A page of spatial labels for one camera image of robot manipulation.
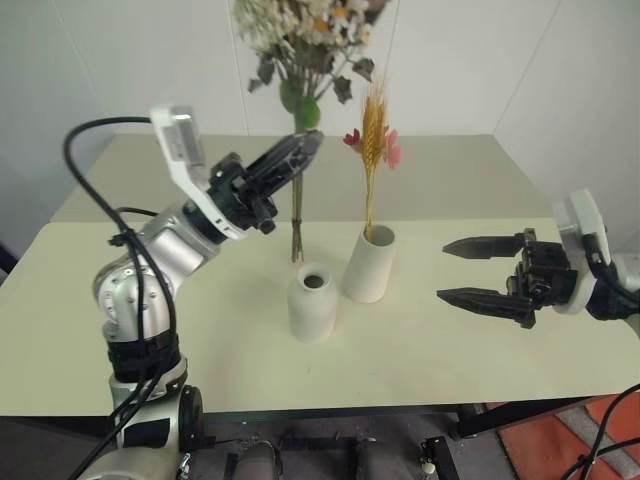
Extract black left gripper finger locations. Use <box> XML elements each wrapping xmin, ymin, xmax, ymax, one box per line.
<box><xmin>249</xmin><ymin>146</ymin><xmax>322</xmax><ymax>202</ymax></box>
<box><xmin>243</xmin><ymin>130</ymin><xmax>325</xmax><ymax>180</ymax></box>

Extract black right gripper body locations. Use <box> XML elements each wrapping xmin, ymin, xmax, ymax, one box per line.
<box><xmin>505</xmin><ymin>227</ymin><xmax>579</xmax><ymax>330</ymax></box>

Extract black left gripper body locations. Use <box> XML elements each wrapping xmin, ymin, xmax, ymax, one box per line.
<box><xmin>204</xmin><ymin>152</ymin><xmax>280</xmax><ymax>235</ymax></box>

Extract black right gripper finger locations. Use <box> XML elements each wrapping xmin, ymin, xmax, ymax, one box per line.
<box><xmin>436</xmin><ymin>287</ymin><xmax>532</xmax><ymax>325</ymax></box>
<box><xmin>442</xmin><ymin>234</ymin><xmax>526</xmax><ymax>262</ymax></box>

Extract white daisy bouquet green leaves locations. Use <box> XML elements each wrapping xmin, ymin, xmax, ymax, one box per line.
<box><xmin>233</xmin><ymin>0</ymin><xmax>394</xmax><ymax>265</ymax></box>

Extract wheat bouquet with pink flowers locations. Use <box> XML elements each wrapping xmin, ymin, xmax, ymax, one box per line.
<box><xmin>342</xmin><ymin>74</ymin><xmax>405</xmax><ymax>239</ymax></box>

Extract white conical vase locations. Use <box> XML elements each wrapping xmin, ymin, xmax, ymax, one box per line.
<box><xmin>341</xmin><ymin>224</ymin><xmax>396</xmax><ymax>304</ymax></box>

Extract white bottle-shaped vase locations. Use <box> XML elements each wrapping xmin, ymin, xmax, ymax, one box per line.
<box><xmin>286</xmin><ymin>261</ymin><xmax>338</xmax><ymax>343</ymax></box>

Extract dark grey rounded shape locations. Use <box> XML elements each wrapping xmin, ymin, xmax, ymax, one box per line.
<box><xmin>233</xmin><ymin>442</ymin><xmax>279</xmax><ymax>480</ymax></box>

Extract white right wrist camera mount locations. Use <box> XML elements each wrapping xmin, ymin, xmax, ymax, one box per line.
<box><xmin>549</xmin><ymin>188</ymin><xmax>614</xmax><ymax>316</ymax></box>

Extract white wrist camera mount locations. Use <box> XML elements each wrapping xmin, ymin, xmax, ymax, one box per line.
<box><xmin>549</xmin><ymin>188</ymin><xmax>614</xmax><ymax>316</ymax></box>
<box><xmin>149</xmin><ymin>103</ymin><xmax>249</xmax><ymax>243</ymax></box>

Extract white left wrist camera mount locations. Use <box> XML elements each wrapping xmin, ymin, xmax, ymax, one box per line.
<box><xmin>149</xmin><ymin>103</ymin><xmax>249</xmax><ymax>243</ymax></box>

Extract black metal table frame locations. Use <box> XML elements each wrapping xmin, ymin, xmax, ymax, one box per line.
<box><xmin>452</xmin><ymin>396</ymin><xmax>617</xmax><ymax>439</ymax></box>

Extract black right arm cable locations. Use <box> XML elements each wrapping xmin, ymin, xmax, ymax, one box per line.
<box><xmin>563</xmin><ymin>383</ymin><xmax>640</xmax><ymax>480</ymax></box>

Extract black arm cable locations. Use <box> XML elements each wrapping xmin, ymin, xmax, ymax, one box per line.
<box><xmin>62</xmin><ymin>116</ymin><xmax>180</xmax><ymax>480</ymax></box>
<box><xmin>563</xmin><ymin>383</ymin><xmax>640</xmax><ymax>480</ymax></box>

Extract black bracket with white knob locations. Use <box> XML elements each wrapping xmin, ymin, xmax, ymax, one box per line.
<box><xmin>418</xmin><ymin>435</ymin><xmax>459</xmax><ymax>480</ymax></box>

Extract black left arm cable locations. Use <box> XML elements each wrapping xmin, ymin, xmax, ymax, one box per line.
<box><xmin>62</xmin><ymin>116</ymin><xmax>180</xmax><ymax>480</ymax></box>

